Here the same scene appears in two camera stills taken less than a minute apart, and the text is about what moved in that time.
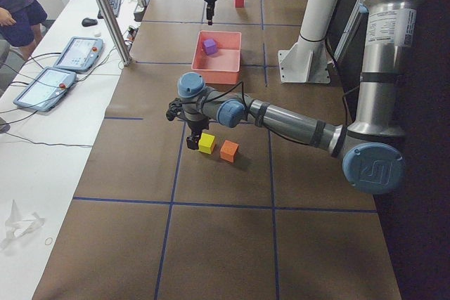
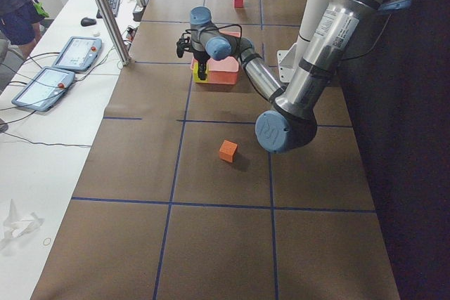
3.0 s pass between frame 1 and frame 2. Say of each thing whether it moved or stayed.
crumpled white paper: stayed
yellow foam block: moved
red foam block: stayed
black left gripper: moved
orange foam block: stayed
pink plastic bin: stayed
